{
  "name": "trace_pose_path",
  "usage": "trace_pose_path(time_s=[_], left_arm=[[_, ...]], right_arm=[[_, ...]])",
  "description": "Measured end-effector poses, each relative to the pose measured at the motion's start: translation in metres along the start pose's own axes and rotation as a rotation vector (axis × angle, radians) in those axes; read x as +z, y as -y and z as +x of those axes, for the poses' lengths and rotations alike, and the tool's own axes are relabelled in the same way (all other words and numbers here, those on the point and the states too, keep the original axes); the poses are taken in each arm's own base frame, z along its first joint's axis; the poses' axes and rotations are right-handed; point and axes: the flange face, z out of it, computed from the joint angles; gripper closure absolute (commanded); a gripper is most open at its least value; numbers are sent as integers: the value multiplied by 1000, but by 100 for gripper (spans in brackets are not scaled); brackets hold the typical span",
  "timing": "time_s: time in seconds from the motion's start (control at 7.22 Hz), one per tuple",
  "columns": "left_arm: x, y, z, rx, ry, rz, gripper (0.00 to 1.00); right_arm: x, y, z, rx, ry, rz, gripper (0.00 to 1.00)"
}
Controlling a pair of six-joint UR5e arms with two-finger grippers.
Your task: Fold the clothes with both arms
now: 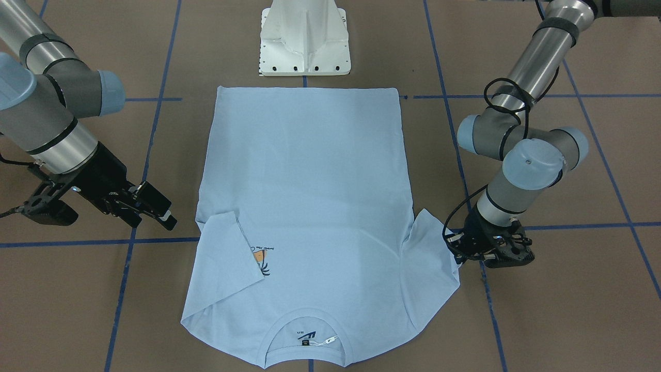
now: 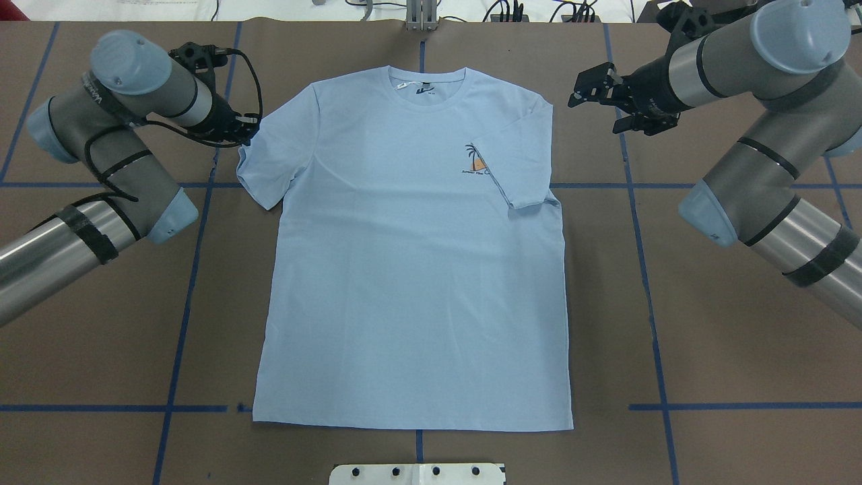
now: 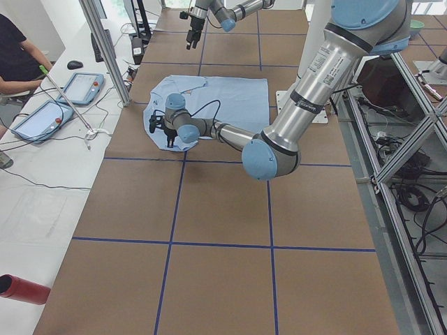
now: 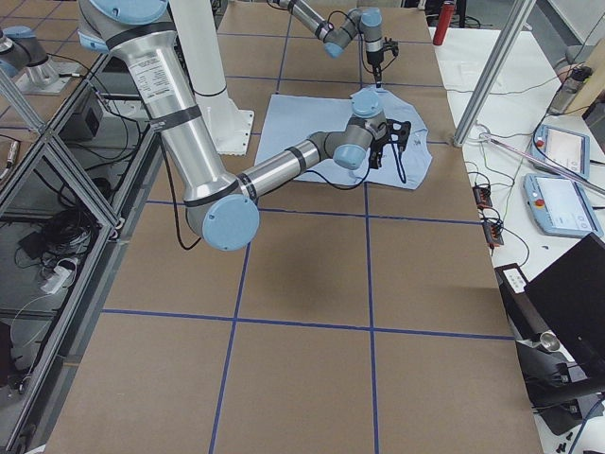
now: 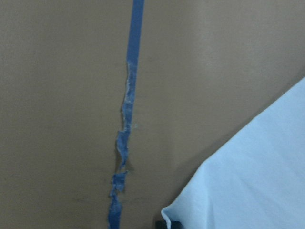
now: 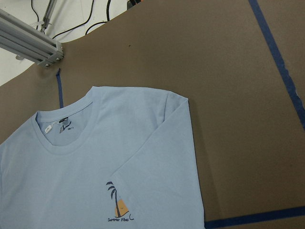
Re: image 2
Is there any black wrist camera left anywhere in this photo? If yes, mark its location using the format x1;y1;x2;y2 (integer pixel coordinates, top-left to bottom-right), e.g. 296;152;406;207
168;41;229;73

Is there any light blue t-shirt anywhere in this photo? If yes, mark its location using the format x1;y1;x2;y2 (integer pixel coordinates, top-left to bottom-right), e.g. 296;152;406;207
235;65;574;432

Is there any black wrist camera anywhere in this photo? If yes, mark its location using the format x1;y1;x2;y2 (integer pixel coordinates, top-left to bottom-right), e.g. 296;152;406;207
168;41;229;73
656;1;718;43

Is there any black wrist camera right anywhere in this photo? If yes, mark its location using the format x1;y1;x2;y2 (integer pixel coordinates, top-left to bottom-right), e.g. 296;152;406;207
656;1;718;43

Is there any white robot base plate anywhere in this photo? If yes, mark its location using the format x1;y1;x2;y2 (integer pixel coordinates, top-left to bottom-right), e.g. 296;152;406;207
328;463;507;484

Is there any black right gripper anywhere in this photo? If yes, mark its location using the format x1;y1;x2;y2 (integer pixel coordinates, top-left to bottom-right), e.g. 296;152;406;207
568;61;682;136

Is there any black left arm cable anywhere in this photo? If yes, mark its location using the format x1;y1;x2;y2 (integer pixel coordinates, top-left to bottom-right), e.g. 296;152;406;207
84;44;265;203

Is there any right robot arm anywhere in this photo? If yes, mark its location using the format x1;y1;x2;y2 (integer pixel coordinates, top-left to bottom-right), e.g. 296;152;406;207
568;1;861;327

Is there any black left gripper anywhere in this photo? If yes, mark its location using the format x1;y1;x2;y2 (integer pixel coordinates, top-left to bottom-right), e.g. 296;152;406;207
205;101;261;146

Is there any grey metal clamp bracket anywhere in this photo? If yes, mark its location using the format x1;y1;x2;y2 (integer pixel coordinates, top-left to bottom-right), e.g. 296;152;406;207
404;0;439;32

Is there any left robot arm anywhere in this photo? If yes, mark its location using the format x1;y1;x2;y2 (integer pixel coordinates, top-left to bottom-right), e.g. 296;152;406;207
1;30;262;325

